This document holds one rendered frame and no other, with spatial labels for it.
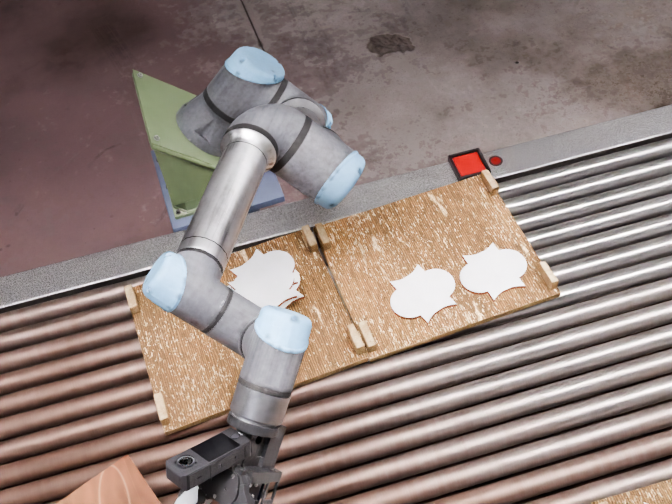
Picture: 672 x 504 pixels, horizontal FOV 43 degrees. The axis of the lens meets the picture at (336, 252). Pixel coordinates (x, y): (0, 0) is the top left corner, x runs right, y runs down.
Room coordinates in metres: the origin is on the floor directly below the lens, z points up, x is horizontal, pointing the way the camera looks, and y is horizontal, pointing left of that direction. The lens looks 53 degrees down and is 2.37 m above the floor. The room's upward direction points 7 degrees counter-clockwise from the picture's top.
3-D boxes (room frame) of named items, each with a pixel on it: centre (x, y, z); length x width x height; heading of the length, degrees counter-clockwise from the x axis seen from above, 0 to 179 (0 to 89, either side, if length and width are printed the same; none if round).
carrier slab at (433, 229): (1.03, -0.20, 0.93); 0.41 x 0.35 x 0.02; 104
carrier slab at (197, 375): (0.93, 0.20, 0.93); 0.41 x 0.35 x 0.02; 105
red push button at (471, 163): (1.29, -0.32, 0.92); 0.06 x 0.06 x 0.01; 10
